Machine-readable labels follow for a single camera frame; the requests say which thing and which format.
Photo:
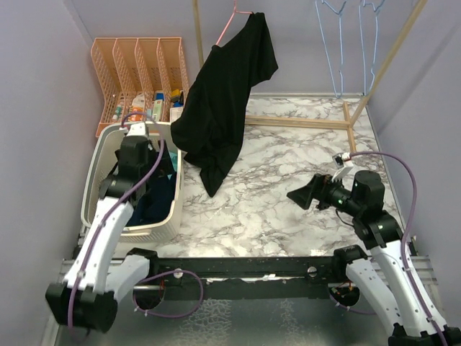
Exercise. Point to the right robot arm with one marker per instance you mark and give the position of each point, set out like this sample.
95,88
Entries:
382,270

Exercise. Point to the black t shirt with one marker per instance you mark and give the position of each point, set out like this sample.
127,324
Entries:
211,128

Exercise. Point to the cream plastic laundry basket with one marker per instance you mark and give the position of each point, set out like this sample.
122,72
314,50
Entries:
104,159

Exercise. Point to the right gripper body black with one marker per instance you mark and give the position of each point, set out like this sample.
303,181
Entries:
334,194

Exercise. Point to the orange plastic file organizer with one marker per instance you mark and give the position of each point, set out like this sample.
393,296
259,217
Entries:
126,66

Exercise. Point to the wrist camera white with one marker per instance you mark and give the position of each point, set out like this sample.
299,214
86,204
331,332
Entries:
344,165
136,129

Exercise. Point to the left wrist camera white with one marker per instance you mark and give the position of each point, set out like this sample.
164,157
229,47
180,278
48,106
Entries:
136,129

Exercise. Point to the light blue wire hanger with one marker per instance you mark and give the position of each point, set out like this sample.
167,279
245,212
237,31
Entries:
369,53

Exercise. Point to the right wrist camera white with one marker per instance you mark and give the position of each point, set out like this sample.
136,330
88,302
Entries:
344,165

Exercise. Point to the navy blue t shirt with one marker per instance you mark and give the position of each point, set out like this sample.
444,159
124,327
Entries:
155,205

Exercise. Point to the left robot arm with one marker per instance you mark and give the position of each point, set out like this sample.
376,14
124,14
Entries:
89,294

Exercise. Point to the pink hanger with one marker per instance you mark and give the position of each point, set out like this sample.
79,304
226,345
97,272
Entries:
235,11

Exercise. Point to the teal t shirt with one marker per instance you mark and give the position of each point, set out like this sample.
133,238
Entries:
174,160

